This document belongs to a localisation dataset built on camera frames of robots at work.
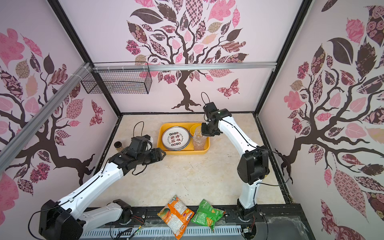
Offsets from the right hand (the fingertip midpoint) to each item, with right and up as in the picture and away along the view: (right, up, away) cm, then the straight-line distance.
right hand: (206, 131), depth 86 cm
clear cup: (-4, -5, +2) cm, 7 cm away
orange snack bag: (-15, -41, -15) cm, 46 cm away
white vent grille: (-23, -48, -17) cm, 56 cm away
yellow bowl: (-8, +2, +17) cm, 19 cm away
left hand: (-24, -14, -7) cm, 29 cm away
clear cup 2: (-4, -9, +6) cm, 12 cm away
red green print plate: (-20, -5, +16) cm, 26 cm away
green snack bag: (-1, -39, -17) cm, 43 cm away
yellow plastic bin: (-10, -13, +11) cm, 20 cm away
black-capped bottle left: (-55, -9, +5) cm, 56 cm away
